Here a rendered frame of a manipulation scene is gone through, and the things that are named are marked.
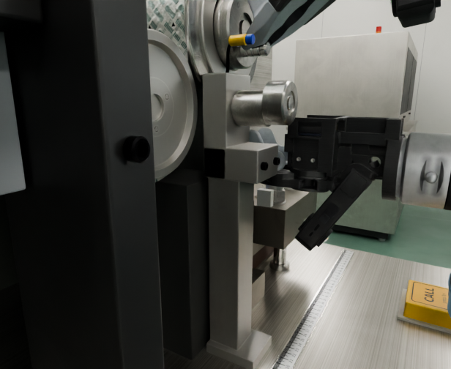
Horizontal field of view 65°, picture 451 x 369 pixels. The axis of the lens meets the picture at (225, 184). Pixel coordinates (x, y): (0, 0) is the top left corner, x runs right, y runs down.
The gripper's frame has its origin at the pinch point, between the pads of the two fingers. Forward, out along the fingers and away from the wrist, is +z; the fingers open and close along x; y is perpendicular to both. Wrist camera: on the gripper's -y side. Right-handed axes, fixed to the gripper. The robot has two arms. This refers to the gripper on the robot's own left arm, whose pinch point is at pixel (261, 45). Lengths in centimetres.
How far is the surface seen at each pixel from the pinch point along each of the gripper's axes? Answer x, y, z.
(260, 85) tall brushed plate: -81, 23, 29
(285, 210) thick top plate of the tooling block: -10.8, -15.4, 13.5
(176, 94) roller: 7.8, -0.7, 6.6
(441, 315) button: -13.1, -36.8, 5.2
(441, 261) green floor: -255, -117, 53
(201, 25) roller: 5.0, 3.3, 2.0
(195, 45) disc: 5.5, 2.3, 3.3
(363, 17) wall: -451, 114, -1
